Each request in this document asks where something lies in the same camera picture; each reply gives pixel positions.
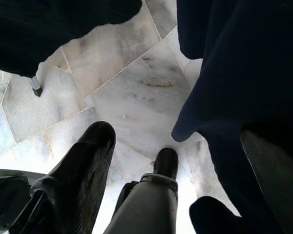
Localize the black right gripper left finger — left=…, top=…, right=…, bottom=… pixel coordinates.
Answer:
left=9, top=121, right=117, bottom=234

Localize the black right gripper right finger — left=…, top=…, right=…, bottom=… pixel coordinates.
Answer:
left=240, top=130, right=293, bottom=234

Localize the navy shirt with red trim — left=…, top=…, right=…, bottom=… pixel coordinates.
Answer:
left=171, top=0, right=293, bottom=234

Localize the silver metal clothes rack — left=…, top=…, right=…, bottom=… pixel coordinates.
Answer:
left=31, top=76, right=43, bottom=98

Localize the black printed t-shirt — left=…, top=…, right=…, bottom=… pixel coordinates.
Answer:
left=0, top=0, right=143, bottom=78

